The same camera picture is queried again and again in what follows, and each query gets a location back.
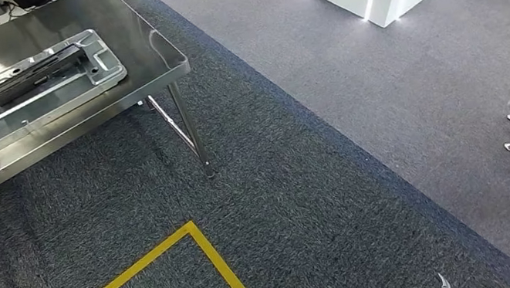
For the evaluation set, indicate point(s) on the black plastic plate part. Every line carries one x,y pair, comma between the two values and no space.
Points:
17,84

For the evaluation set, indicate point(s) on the grey metal workbench frame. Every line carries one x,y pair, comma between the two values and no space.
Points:
139,43

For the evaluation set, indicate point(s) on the machined aluminium fixture plate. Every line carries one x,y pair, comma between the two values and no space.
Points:
71,98

